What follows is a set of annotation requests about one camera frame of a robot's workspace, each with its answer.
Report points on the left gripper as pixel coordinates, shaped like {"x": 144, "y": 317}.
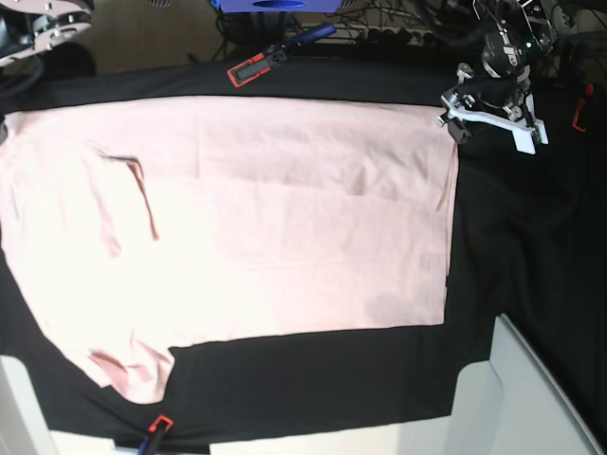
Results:
{"x": 479, "y": 100}

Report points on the pink T-shirt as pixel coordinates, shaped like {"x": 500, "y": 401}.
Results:
{"x": 134, "y": 228}

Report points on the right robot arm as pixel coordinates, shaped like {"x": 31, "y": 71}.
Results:
{"x": 30, "y": 29}

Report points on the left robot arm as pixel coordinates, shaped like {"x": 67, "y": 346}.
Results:
{"x": 517, "y": 33}

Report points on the black power strip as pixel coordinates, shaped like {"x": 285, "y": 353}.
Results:
{"x": 389, "y": 36}

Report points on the black table cloth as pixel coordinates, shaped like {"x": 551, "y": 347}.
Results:
{"x": 529, "y": 240}

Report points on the red black right clamp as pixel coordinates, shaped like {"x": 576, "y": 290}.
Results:
{"x": 573, "y": 56}

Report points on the red black clamp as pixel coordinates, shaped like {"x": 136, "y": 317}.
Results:
{"x": 156, "y": 433}
{"x": 275, "y": 55}
{"x": 573, "y": 56}

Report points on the red black top clamp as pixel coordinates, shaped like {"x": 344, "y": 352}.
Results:
{"x": 275, "y": 55}

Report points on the blue box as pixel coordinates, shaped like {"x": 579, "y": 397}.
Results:
{"x": 233, "y": 6}

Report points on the red black bottom clamp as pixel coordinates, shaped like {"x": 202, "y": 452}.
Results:
{"x": 156, "y": 433}

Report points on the white table frame left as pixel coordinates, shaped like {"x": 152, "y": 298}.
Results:
{"x": 23, "y": 426}

